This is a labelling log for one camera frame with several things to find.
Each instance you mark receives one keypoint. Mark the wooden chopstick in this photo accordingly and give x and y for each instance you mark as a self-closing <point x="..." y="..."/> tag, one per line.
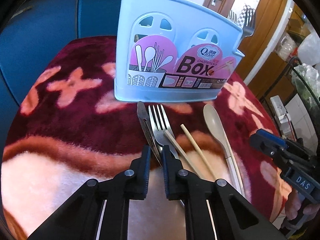
<point x="198" y="150"/>

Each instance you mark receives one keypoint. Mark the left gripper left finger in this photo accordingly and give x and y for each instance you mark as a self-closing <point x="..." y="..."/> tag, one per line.
<point x="99" y="210"/>

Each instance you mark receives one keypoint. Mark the white plastic bag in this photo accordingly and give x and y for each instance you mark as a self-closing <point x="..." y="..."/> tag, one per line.
<point x="308" y="51"/>

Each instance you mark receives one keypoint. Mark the steel knife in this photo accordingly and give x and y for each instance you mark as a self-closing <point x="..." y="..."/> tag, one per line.
<point x="144" y="120"/>

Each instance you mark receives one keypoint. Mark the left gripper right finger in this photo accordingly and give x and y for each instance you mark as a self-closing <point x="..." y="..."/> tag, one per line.
<point x="213" y="210"/>

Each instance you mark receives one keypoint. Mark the blue base cabinets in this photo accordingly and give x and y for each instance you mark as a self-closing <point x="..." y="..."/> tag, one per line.
<point x="42" y="28"/>

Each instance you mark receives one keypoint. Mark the light blue chopstick box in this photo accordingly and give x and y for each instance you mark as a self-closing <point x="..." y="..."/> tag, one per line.
<point x="173" y="51"/>

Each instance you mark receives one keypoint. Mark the steel fork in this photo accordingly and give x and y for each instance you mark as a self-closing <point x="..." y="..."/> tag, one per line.
<point x="160" y="123"/>
<point x="232" y="16"/>
<point x="249" y="23"/>

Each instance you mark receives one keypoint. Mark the black wire rack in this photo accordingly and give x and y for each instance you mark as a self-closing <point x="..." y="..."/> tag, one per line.
<point x="295" y="85"/>

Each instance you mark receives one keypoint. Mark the white power strip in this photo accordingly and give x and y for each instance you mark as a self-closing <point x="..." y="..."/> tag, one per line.
<point x="283" y="119"/>

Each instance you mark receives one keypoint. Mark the beige chopstick slanted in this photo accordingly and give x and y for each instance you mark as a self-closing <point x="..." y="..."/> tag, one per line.
<point x="182" y="153"/>

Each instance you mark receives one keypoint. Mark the wooden door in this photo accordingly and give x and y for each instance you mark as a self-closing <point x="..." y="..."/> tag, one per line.
<point x="260" y="17"/>

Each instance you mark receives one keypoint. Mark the wooden shelf unit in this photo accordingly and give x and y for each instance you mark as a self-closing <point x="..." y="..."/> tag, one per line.
<point x="292" y="30"/>

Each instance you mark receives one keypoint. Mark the person's right hand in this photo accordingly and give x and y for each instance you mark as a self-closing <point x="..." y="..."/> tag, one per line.
<point x="294" y="203"/>

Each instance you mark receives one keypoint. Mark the beige plastic spoon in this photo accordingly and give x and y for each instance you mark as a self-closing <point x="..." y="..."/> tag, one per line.
<point x="217" y="130"/>

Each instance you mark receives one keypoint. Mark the red floral blanket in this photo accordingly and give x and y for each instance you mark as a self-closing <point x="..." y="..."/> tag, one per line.
<point x="70" y="128"/>

